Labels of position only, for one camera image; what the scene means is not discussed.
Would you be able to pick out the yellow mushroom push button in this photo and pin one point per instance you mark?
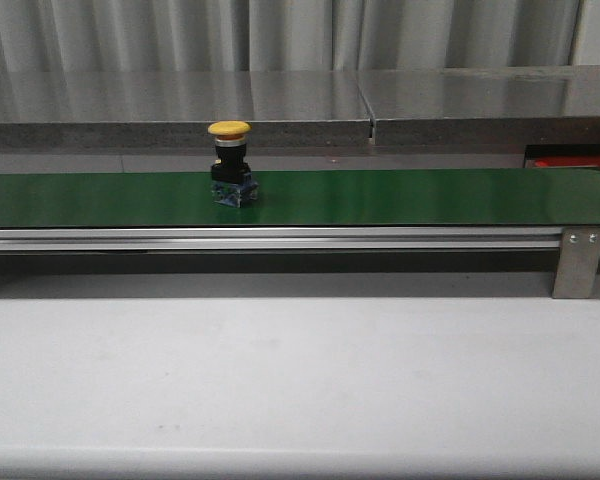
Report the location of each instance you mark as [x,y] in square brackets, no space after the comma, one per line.
[232,182]

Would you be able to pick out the green conveyor belt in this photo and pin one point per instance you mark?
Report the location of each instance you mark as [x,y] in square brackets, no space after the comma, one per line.
[547,196]

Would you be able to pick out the grey counter right slab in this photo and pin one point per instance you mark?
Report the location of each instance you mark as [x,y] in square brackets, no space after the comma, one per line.
[504,106]

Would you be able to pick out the grey counter slab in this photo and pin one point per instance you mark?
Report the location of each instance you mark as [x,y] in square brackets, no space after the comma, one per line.
[504,106]
[172,110]

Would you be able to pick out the grey counter left slab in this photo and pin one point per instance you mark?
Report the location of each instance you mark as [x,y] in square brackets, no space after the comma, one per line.
[172,110]

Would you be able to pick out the red plastic tray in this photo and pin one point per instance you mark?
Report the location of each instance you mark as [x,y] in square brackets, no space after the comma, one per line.
[565,162]

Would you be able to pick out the grey curtain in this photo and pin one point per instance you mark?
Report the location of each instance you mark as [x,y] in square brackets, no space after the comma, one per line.
[127,36]

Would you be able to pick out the steel conveyor support bracket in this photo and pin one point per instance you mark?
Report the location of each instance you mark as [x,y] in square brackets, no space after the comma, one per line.
[578,263]

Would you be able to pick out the aluminium conveyor side rail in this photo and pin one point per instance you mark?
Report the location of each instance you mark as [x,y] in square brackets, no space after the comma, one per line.
[27,240]

